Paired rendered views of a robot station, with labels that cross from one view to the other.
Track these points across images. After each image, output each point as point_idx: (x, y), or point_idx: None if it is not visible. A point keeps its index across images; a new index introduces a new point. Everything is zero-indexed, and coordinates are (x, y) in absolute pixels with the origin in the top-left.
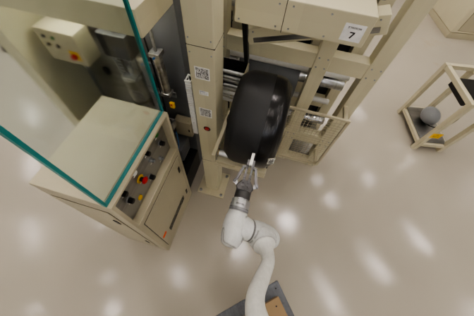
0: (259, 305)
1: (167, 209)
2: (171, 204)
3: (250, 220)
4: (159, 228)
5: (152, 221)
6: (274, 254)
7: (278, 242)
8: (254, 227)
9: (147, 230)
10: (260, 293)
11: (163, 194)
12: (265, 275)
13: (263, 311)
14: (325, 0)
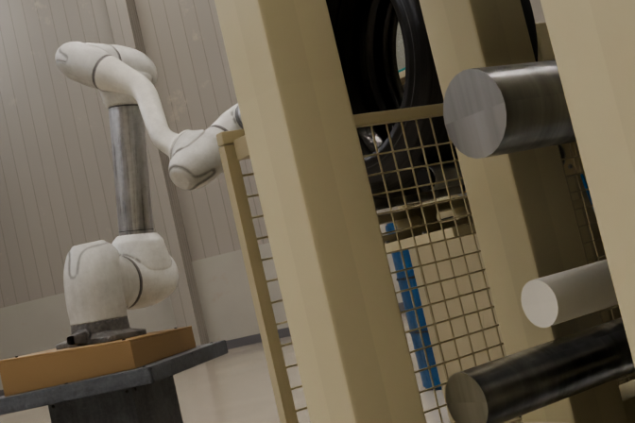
0: (133, 72)
1: (474, 321)
2: (489, 331)
3: (224, 120)
4: (442, 328)
5: (425, 256)
6: (160, 136)
7: (169, 163)
8: (211, 126)
9: (416, 262)
10: (140, 80)
11: (464, 240)
12: (148, 100)
13: (127, 71)
14: None
